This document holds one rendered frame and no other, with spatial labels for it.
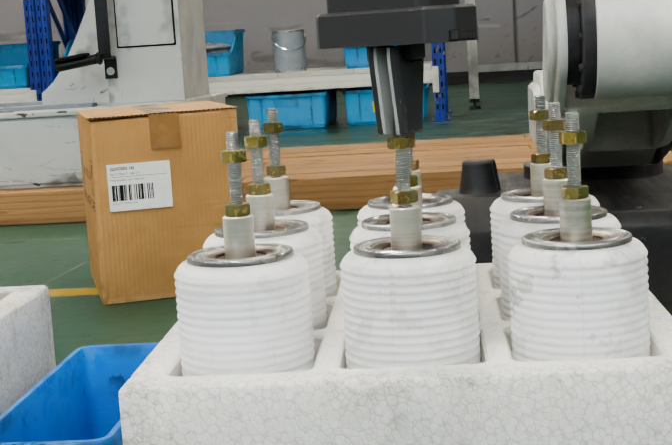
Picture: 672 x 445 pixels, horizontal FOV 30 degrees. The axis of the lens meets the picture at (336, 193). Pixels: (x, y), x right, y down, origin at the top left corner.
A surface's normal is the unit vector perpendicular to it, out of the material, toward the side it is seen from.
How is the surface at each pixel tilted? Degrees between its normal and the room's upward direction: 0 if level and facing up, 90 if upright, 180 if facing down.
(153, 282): 89
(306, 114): 93
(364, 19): 90
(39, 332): 90
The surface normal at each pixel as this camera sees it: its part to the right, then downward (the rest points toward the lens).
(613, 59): -0.07, 0.52
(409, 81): 0.77, 0.04
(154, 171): 0.25, 0.11
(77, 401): 0.99, -0.09
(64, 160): -0.11, 0.13
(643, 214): -0.11, -0.60
